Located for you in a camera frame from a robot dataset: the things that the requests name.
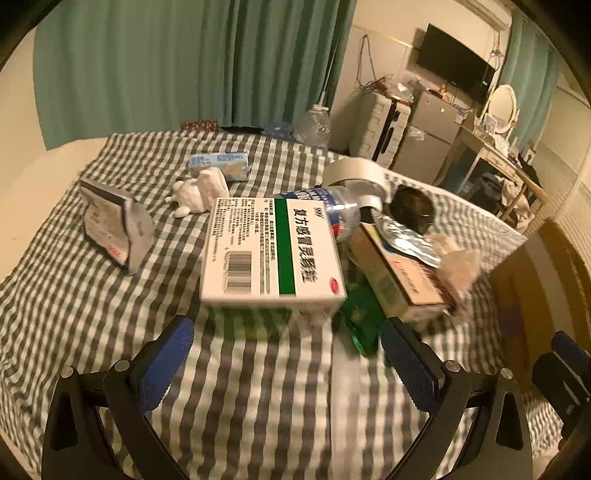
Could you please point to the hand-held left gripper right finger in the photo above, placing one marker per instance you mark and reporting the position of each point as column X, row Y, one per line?
column 411, row 364

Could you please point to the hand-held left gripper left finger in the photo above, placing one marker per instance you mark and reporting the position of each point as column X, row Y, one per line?
column 168, row 364

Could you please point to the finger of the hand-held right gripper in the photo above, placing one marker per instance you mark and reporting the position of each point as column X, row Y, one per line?
column 572, row 348
column 558, row 378

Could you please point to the brown cardboard box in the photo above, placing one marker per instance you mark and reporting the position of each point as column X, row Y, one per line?
column 531, row 286

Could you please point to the white green-striped medicine box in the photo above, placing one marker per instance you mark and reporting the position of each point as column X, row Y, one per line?
column 258, row 249

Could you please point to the green snack packet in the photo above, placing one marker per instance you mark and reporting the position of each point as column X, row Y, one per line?
column 360, row 318

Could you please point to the beige carton box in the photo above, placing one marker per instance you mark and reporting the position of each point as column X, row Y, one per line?
column 392, row 281

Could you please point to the grey checkered blanket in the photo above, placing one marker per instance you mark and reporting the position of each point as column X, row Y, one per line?
column 254, row 392

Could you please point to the crumpled white tissue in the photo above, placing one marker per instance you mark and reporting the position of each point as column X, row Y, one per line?
column 457, row 267

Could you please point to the silver blister pack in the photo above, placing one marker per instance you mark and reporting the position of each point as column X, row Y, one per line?
column 406, row 242

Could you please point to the silver foil pouch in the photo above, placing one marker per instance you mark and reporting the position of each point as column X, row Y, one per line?
column 115, row 221

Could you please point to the black round object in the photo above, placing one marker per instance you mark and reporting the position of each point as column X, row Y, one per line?
column 411, row 205

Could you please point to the wooden chair with clothes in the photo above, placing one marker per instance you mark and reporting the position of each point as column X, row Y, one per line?
column 515, row 198

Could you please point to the white mattress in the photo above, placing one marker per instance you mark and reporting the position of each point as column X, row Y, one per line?
column 466, row 203

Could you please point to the white louvered wardrobe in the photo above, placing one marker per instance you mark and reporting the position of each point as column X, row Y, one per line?
column 570, row 175

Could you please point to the clear plastic bottle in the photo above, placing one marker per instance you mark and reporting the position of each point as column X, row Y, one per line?
column 341, row 205

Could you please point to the white plush toy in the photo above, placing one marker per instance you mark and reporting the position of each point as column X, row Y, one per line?
column 203, row 191

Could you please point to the black bag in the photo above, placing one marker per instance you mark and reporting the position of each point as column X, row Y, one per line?
column 528, row 168

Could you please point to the white tape roll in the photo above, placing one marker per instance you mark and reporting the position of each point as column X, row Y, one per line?
column 351, row 170

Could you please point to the white vanity desk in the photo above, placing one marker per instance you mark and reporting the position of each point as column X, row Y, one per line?
column 489, row 159

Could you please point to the blue tissue pack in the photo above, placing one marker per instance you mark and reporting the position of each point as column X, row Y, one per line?
column 217, row 160

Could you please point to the grey mini fridge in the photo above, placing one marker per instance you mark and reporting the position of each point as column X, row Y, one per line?
column 429, row 138

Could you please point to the white ribbed suitcase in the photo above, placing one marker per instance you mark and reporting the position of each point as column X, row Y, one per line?
column 374, row 129

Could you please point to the brown patterned bag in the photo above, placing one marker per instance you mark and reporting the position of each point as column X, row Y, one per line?
column 198, row 125

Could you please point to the oval vanity mirror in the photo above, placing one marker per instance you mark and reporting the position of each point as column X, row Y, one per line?
column 501, row 108

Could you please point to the large clear water jug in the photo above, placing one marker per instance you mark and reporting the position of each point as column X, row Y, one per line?
column 314, row 127

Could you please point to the blue plastic water bottle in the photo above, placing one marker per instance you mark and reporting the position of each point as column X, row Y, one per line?
column 279, row 129

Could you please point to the narrow green curtain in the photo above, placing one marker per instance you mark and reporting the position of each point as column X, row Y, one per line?
column 531, row 69

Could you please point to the wide green curtain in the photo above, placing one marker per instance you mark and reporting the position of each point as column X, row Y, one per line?
column 161, row 69

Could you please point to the white air conditioner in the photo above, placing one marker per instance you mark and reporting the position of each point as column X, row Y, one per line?
column 494, row 11

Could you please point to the black wall television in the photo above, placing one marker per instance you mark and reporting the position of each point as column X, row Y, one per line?
column 455, row 60

